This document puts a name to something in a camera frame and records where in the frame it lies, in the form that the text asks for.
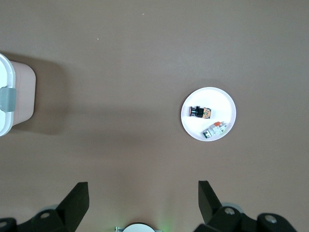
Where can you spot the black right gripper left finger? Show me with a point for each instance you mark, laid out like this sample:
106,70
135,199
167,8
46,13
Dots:
65,212

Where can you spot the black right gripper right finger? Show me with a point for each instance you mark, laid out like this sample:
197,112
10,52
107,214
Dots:
217,217

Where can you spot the orange push button switch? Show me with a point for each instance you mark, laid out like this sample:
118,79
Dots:
200,112

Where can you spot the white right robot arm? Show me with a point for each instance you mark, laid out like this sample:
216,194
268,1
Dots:
137,228

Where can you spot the pale round plate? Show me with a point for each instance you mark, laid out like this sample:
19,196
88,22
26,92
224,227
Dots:
217,99

